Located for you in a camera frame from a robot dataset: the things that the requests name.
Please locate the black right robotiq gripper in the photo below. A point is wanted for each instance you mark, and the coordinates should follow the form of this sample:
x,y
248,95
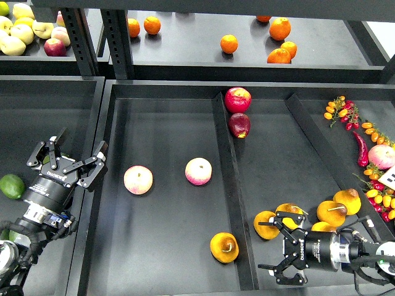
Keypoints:
x,y
302,249

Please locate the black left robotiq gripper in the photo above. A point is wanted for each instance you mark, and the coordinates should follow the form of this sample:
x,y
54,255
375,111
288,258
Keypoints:
x,y
57,178

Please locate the dark green avocado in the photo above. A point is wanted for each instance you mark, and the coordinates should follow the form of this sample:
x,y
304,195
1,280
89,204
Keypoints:
x,y
19,238

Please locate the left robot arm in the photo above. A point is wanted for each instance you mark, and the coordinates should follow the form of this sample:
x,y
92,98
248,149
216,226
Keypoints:
x,y
46,218

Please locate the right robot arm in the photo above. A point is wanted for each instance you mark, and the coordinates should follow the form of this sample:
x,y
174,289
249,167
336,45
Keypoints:
x,y
352,253

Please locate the green avocado top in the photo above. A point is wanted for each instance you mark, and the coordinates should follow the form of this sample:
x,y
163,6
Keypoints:
x,y
47,157

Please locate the yellow pear under gripper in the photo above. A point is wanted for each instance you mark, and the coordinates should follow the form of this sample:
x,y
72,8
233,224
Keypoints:
x,y
331,212

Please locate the green lime-like avocado far left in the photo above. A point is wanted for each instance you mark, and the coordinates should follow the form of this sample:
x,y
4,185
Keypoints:
x,y
12,186

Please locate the green avocado bottom left edge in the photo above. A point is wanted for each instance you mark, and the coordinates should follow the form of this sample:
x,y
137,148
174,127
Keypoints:
x,y
4,235

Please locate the pale yellow pear top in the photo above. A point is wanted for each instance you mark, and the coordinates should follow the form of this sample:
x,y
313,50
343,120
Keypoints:
x,y
21,10

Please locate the black left tray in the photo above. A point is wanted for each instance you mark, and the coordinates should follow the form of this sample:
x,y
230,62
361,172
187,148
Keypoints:
x,y
34,108

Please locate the black tray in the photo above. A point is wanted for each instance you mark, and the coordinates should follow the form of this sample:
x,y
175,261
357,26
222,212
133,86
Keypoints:
x,y
158,243
34,108

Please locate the pink apple left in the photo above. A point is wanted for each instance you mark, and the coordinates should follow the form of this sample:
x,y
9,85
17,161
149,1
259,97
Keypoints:
x,y
138,179

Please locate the pink apple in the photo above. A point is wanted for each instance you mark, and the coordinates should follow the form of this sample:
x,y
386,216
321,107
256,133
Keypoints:
x,y
198,171
382,156
138,179

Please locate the cherry tomato bunch bottom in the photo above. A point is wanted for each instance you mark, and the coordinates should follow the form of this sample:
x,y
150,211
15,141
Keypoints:
x,y
379,195

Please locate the cherry tomato bunch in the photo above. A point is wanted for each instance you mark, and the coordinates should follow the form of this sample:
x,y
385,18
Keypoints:
x,y
343,111
379,195

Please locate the red apple on shelf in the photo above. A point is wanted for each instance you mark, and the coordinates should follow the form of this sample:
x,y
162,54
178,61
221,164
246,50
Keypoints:
x,y
54,47

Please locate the red chili pepper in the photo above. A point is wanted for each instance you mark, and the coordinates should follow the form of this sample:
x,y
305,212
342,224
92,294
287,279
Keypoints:
x,y
362,160

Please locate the black middle tray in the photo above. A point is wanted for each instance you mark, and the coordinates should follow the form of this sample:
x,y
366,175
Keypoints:
x,y
158,243

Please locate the white label card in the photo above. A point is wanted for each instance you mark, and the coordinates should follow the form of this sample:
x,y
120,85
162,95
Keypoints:
x,y
388,178

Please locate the pale peach on shelf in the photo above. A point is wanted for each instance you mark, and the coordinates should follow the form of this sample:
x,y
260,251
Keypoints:
x,y
61,34

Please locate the pink apple centre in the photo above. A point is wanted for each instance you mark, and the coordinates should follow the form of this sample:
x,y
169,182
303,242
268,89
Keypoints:
x,y
198,171

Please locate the pink apple far right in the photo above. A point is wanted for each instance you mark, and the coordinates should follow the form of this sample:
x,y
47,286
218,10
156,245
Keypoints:
x,y
382,156

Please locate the yellow apple on shelf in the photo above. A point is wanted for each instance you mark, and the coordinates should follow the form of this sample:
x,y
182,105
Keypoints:
x,y
42,30

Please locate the pale yellow apple middle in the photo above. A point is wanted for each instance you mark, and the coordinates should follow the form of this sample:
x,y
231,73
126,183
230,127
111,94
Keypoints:
x,y
23,32

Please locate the black shelf upright left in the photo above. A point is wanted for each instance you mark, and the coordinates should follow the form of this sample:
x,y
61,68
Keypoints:
x,y
80,40

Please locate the orange tomato bunch middle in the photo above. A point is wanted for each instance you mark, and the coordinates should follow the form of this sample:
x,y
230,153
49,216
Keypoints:
x,y
376,135

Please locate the dark red apple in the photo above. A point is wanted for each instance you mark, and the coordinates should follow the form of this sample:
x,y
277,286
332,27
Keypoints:
x,y
239,125

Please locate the orange on shelf left edge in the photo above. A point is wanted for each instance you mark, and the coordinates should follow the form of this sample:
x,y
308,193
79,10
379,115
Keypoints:
x,y
133,27

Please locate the cherry tomato bunch top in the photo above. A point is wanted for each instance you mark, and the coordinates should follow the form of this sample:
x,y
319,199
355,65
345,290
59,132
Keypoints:
x,y
343,111

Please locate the bright red apple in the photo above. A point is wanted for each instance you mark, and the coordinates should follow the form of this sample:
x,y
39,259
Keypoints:
x,y
237,100

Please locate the green lime on shelf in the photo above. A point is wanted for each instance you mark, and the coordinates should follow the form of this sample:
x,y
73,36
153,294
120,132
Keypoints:
x,y
4,8

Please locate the orange on shelf front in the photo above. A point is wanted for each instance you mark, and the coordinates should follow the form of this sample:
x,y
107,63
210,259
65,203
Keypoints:
x,y
279,56

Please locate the black shelf upright post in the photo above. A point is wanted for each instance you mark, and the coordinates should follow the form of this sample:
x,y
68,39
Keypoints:
x,y
117,35

